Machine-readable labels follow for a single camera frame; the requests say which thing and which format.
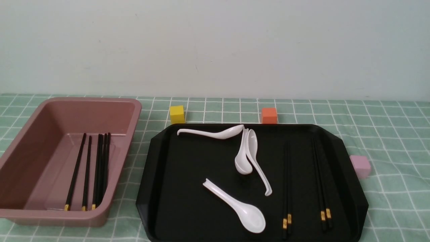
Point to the black chopstick tray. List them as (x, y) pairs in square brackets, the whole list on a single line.
[(285, 204), (324, 194), (319, 189)]

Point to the white spoon top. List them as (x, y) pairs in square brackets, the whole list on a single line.
[(225, 134)]

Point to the white spoon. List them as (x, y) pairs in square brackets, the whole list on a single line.
[(251, 217), (251, 152), (241, 162), (225, 134)]

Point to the yellow cube block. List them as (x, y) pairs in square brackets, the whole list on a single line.
[(177, 114)]

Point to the white spoon middle right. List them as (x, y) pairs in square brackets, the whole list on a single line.
[(251, 152)]

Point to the white spoon middle left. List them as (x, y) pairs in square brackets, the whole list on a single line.
[(241, 162)]

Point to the orange cube block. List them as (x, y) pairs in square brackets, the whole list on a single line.
[(269, 116)]

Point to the black plastic tray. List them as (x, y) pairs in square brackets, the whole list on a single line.
[(174, 206)]

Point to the white spoon bottom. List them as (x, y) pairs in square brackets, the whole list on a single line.
[(251, 217)]

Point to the pink cube block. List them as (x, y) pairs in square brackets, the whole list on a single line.
[(361, 166)]

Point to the black chopstick bin leftmost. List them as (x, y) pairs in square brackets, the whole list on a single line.
[(75, 173)]

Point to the pink plastic bin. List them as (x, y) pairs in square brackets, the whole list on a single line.
[(37, 167)]

